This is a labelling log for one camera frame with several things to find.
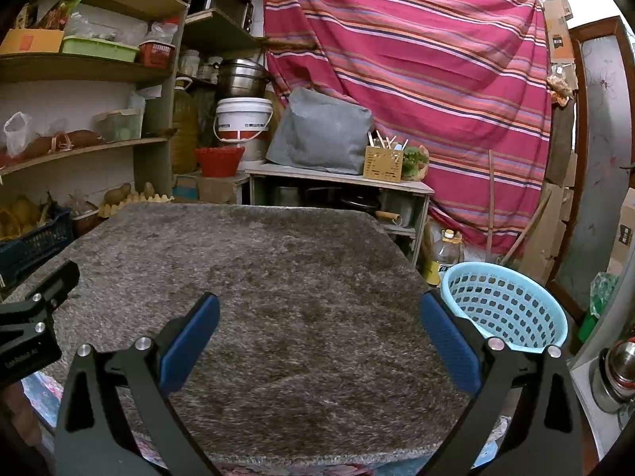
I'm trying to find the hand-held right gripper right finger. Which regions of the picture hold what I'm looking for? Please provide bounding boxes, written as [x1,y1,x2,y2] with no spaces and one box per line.
[419,290,586,476]

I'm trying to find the dark blue plastic crate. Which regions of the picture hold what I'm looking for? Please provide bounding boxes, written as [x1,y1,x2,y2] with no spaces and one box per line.
[0,207,75,283]

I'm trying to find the red green snack bag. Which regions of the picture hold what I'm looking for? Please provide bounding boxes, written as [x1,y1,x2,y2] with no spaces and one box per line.
[30,0,83,31]

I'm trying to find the green plastic bag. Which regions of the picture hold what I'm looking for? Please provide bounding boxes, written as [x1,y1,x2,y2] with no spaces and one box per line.
[578,272,621,343]

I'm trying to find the low grey cabinet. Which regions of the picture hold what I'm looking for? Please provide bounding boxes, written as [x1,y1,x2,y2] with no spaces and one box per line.
[244,163,436,269]

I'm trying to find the silver metal appliance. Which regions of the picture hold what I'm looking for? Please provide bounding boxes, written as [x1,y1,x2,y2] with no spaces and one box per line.
[568,268,635,462]

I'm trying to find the cardboard box under basket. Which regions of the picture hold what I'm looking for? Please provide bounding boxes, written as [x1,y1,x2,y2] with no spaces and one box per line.
[173,171,249,205]

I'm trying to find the toaster oven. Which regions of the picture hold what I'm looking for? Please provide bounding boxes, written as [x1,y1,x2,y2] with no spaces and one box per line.
[191,0,256,35]

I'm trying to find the green leafy vegetables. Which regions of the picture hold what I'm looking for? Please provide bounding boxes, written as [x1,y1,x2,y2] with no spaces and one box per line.
[401,145,430,182]

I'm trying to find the white plastic bucket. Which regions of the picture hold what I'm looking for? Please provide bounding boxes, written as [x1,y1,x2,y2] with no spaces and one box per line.
[213,98,273,146]

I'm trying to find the yellow egg carton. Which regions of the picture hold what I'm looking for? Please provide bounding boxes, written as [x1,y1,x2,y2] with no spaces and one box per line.
[96,193,174,219]

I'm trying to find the wooden framed door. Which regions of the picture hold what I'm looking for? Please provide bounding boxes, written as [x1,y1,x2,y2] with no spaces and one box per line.
[546,16,635,325]

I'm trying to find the stacked steel pots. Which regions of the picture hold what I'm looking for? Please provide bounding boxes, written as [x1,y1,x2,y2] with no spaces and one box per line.
[217,58,271,101]

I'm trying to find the white plastic bag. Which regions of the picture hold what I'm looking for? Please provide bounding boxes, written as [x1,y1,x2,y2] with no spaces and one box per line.
[2,111,33,158]

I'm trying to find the red woven basket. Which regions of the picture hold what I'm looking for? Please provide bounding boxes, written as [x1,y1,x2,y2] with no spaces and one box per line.
[194,146,246,178]

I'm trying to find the hanging dried bunch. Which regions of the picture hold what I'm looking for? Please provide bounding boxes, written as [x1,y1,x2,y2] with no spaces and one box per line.
[546,72,576,107]

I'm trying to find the light blue plastic basket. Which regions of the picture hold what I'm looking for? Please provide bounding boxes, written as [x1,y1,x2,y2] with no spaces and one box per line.
[441,261,569,355]

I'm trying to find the yellow cardboard box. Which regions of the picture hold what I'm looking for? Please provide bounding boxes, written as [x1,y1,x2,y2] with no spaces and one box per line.
[0,27,65,55]

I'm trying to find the yellow label oil bottle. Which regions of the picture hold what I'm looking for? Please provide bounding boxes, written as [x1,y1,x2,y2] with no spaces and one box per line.
[423,229,464,287]

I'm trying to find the large oil jug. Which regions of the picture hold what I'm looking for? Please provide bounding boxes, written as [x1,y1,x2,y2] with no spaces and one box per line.
[171,77,199,174]

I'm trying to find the clear plastic container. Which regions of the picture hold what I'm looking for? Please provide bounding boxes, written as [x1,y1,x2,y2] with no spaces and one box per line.
[94,109,144,142]

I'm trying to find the black pan wooden handle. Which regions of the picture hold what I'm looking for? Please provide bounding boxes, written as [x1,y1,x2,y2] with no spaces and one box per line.
[340,193,402,224]

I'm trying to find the small red plastic basket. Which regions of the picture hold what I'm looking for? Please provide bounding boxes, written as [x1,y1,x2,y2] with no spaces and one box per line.
[139,40,175,67]

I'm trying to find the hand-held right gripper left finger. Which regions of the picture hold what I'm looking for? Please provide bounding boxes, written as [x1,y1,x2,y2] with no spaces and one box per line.
[54,292,221,476]

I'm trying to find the steel kettle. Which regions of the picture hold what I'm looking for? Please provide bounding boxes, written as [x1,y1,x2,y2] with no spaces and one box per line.
[593,337,635,415]

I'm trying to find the green plastic tray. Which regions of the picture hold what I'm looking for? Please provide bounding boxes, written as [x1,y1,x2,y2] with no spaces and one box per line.
[60,35,140,63]

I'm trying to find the red striped cloth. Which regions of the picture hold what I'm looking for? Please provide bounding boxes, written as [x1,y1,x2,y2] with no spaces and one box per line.
[263,0,554,259]

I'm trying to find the long sweet potato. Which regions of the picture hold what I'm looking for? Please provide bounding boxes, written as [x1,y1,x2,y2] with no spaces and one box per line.
[64,130,105,148]

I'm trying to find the clear plastic bag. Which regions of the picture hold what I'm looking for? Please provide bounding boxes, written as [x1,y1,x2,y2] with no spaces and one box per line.
[64,10,107,39]

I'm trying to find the hanging cardboard box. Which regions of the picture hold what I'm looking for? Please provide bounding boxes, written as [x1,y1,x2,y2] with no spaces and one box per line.
[543,0,576,63]

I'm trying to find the grey cushion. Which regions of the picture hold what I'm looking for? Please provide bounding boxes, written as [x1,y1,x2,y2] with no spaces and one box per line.
[266,88,374,175]

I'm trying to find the wooden shelf unit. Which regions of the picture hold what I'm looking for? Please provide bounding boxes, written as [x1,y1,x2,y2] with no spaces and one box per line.
[0,0,266,209]

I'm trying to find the short sweet potato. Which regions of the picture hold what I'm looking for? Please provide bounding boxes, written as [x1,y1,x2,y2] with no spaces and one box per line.
[25,136,55,157]

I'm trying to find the large potato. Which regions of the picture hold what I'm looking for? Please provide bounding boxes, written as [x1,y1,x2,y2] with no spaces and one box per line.
[102,183,132,205]

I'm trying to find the wooden utensil holder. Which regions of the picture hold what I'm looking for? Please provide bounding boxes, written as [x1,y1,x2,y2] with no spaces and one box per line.
[363,130,405,182]

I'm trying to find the printed cardboard box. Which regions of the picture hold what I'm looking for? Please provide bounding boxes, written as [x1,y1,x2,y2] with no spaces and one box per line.
[608,203,635,276]

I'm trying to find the stack of cardboard boxes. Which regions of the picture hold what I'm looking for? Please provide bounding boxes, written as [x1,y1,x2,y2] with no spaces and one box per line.
[521,154,579,283]

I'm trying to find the bag of potatoes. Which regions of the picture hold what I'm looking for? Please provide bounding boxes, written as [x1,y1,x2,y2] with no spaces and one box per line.
[0,196,43,239]

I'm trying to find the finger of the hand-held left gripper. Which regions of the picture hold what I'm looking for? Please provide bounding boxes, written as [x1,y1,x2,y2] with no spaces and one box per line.
[0,259,81,335]

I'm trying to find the grey shaggy mat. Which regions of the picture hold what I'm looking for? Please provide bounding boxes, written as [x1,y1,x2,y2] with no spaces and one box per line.
[5,202,502,467]

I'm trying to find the broom with wooden stick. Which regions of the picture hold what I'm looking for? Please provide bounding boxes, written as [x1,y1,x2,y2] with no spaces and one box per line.
[483,149,551,263]

